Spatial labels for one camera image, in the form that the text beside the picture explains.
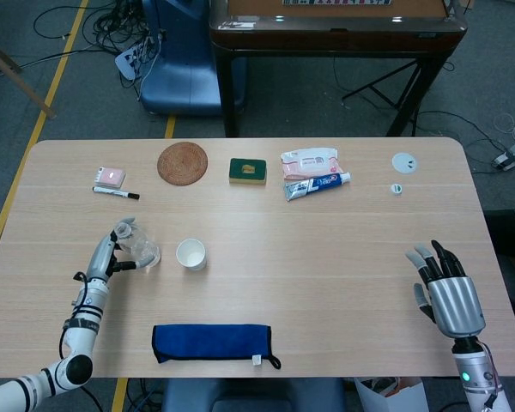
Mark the black box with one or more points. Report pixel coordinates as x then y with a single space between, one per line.
510 227

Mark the green yellow sponge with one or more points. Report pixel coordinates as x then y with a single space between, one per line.
247 172

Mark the grey floor power strip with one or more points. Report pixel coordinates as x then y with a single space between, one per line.
513 154

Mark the pink wet wipes pack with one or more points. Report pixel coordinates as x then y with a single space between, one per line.
309 162

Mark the black white marker pen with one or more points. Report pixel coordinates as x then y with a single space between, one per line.
113 192

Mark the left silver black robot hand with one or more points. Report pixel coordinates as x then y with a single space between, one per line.
99 257

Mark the blue plastic machine base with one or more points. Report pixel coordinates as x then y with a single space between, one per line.
184 77

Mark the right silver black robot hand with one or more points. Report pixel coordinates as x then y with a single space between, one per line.
455 304

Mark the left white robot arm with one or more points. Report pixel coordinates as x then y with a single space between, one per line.
83 326

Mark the blue white toothpaste tube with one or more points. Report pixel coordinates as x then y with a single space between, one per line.
315 185

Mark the pink eraser block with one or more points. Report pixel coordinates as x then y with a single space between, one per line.
110 177

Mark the blue microfiber cloth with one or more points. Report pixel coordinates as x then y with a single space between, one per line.
210 343

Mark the small white round cap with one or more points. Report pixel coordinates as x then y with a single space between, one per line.
396 189

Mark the dark blue padded seat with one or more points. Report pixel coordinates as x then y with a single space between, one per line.
249 395

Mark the white open box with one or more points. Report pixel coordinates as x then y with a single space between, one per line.
403 399

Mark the round woven rattan coaster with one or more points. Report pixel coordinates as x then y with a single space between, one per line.
182 164

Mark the dark brown mahjong table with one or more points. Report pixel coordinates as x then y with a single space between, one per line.
335 36

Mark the white paper cup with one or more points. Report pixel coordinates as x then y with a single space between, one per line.
191 254

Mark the clear plastic bottle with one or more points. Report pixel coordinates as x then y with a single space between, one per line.
143 246

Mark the white faced mahjong tile row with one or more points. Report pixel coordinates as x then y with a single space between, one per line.
335 2

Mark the white power strip with plugs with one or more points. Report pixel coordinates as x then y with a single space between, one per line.
131 62

